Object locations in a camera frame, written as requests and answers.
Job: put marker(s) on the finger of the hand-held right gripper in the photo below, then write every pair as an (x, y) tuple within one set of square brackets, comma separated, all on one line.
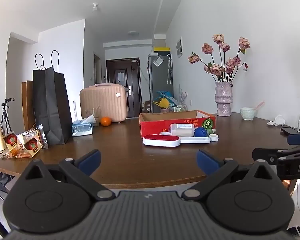
[(267, 156), (298, 139)]

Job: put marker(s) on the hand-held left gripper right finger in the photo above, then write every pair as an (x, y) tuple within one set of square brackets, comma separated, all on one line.
[(208, 162)]

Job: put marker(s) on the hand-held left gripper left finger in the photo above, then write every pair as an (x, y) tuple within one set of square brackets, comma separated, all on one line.
[(90, 160)]

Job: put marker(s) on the white scalloped lid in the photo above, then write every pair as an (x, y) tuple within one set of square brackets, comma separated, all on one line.
[(214, 138), (164, 134)]

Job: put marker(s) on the green spray bottle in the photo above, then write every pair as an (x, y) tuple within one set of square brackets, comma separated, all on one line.
[(211, 131)]

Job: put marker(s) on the white plastic wipes container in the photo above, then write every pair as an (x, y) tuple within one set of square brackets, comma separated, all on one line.
[(182, 130)]

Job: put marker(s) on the red white lint brush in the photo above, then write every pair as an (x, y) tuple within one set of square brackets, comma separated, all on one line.
[(161, 140)]

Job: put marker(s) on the orange cardboard box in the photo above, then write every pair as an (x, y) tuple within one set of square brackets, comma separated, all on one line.
[(155, 126)]

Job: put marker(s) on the black phone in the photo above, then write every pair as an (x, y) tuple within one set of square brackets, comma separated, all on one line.
[(290, 130)]

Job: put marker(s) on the crumpled white tissue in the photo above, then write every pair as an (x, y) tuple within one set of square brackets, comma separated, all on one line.
[(277, 121)]

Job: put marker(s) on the blue round cap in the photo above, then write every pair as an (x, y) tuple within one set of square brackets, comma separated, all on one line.
[(200, 132)]

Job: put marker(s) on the blue tissue pack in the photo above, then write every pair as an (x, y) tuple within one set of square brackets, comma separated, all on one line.
[(81, 129)]

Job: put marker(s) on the orange fruit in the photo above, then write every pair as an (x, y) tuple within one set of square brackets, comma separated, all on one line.
[(106, 121)]

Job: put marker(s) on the clear drinking glass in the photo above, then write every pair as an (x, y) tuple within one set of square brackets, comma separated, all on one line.
[(91, 113)]

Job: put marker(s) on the pale green bowl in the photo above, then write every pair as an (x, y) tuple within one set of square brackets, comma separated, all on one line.
[(248, 113)]

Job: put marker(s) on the pink straw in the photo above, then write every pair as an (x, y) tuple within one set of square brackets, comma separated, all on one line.
[(260, 105)]

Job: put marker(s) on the silver foil packet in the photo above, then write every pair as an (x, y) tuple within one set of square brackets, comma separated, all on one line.
[(43, 136)]

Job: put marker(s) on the red brown snack packet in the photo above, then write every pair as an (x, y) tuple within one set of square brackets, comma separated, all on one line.
[(12, 142), (32, 146)]

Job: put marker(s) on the trolley with bottles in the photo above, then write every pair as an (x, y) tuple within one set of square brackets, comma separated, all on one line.
[(179, 108)]

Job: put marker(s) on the pink hard suitcase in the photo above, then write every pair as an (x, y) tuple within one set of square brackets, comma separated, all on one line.
[(102, 100)]

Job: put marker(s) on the pink speckled ceramic vase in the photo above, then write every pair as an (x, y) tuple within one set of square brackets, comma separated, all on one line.
[(223, 97)]

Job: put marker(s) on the black paper bag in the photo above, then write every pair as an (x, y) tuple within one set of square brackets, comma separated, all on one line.
[(50, 105)]

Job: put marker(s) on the pale purple dried plant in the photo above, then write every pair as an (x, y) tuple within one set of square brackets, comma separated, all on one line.
[(182, 95)]

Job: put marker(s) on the brown paper bag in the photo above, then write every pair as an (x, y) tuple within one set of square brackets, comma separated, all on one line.
[(28, 105)]

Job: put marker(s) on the dark brown entrance door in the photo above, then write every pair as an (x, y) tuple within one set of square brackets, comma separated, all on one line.
[(133, 80)]

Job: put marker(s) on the dried pink rose bouquet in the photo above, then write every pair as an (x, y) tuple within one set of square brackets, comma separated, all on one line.
[(216, 68)]

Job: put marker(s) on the grey refrigerator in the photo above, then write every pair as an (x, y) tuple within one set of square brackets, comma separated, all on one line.
[(160, 80)]

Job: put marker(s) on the clear hanging umbrella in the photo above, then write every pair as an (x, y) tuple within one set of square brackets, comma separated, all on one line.
[(169, 67)]

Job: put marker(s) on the yellow box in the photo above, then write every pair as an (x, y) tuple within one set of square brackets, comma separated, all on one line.
[(162, 49)]

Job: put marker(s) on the white ceiling fixture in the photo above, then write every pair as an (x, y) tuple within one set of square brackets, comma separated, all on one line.
[(95, 6)]

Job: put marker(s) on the black tripod with camera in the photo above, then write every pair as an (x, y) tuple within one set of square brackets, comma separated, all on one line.
[(5, 112)]

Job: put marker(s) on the white wall electrical panel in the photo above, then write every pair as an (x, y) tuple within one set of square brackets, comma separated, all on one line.
[(180, 47)]

